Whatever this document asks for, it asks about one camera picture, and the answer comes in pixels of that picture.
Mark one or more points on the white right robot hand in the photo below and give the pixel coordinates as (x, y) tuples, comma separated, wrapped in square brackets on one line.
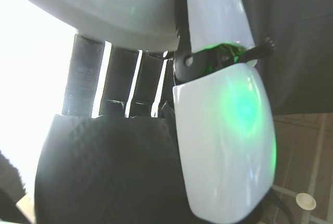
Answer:
[(117, 169)]

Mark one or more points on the white round disc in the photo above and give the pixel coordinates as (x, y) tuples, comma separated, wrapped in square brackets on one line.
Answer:
[(305, 201)]

